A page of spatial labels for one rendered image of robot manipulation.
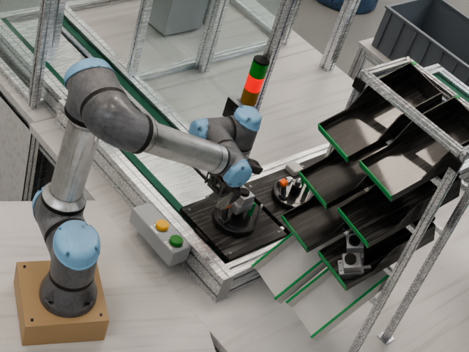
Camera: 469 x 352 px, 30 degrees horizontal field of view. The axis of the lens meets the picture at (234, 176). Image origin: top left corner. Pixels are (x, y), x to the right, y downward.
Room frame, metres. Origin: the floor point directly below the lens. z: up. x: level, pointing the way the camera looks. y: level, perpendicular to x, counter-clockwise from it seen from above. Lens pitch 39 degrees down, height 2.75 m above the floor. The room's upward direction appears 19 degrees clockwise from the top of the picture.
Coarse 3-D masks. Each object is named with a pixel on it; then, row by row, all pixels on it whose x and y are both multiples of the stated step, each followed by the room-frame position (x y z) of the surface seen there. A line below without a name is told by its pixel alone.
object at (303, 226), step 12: (360, 192) 1.94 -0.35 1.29; (300, 204) 1.87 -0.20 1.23; (312, 204) 1.89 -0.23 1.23; (336, 204) 1.89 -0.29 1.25; (288, 216) 1.84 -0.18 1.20; (300, 216) 1.85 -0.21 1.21; (312, 216) 1.85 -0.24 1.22; (324, 216) 1.85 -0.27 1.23; (336, 216) 1.86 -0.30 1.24; (300, 228) 1.81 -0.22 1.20; (312, 228) 1.81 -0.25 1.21; (324, 228) 1.81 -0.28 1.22; (336, 228) 1.82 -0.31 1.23; (348, 228) 1.82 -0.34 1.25; (300, 240) 1.75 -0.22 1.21; (312, 240) 1.77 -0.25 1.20; (324, 240) 1.77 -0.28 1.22
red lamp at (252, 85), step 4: (248, 76) 2.21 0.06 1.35; (248, 80) 2.20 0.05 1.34; (252, 80) 2.20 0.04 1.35; (256, 80) 2.20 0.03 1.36; (260, 80) 2.20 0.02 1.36; (248, 84) 2.20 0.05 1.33; (252, 84) 2.20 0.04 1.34; (256, 84) 2.20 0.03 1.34; (260, 84) 2.20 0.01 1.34; (248, 88) 2.20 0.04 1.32; (252, 88) 2.19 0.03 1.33; (256, 88) 2.20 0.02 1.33; (260, 88) 2.21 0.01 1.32; (252, 92) 2.20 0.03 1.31; (256, 92) 2.20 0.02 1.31
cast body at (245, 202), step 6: (246, 192) 2.01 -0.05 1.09; (240, 198) 1.99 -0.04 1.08; (246, 198) 1.99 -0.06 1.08; (252, 198) 2.01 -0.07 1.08; (234, 204) 1.99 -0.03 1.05; (240, 204) 1.99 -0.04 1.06; (246, 204) 2.00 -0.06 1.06; (252, 204) 2.02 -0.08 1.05; (234, 210) 1.98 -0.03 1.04; (240, 210) 1.98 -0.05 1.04; (246, 210) 2.01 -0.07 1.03
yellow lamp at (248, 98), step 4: (244, 88) 2.21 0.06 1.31; (244, 92) 2.20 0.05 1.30; (248, 92) 2.20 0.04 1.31; (244, 96) 2.20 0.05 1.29; (248, 96) 2.19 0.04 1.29; (252, 96) 2.20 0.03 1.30; (256, 96) 2.20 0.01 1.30; (240, 100) 2.21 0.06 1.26; (244, 100) 2.20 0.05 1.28; (248, 100) 2.19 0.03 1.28; (252, 100) 2.20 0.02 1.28; (256, 100) 2.21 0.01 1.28; (244, 104) 2.20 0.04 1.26; (248, 104) 2.20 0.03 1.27; (252, 104) 2.20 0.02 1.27
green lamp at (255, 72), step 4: (252, 64) 2.21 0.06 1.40; (256, 64) 2.20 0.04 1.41; (252, 68) 2.20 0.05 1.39; (256, 68) 2.20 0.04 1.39; (260, 68) 2.20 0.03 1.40; (264, 68) 2.20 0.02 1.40; (252, 72) 2.20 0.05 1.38; (256, 72) 2.19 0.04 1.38; (260, 72) 2.20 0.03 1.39; (264, 72) 2.20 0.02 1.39; (252, 76) 2.20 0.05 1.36; (256, 76) 2.19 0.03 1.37; (260, 76) 2.20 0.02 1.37; (264, 76) 2.21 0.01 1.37
